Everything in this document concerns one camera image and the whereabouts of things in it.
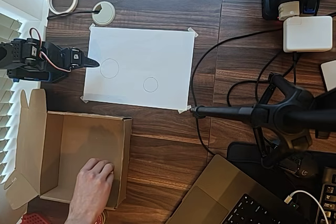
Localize open cardboard box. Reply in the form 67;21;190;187
4;88;133;210

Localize person's left hand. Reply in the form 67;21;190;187
68;158;116;214

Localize white paper sheet with circles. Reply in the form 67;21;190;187
83;26;195;111

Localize white vertical window blinds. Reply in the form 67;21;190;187
0;11;34;185

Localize black mouse pad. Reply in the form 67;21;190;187
227;141;336;224

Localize grey laptop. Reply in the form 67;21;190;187
164;154;313;224

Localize beige plug adapter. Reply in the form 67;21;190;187
277;0;301;22

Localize black tripod stand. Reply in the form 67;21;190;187
189;73;336;169

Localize white power adapter brick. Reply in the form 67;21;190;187
282;15;333;53

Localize blue plug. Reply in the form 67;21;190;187
301;0;317;16

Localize black computer mouse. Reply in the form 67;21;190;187
278;153;322;179

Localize silver flat device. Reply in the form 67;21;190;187
320;60;336;92

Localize black keyboard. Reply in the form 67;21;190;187
319;166;336;224

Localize round beige cable grommet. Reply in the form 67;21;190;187
91;1;116;25

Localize thin black cable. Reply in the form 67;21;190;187
47;8;102;20

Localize long black cable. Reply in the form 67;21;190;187
188;30;285;156

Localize black curved cable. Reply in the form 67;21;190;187
255;49;286;104

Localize black charger cable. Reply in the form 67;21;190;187
227;51;300;109

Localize white USB cable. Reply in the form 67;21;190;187
285;189;330;224

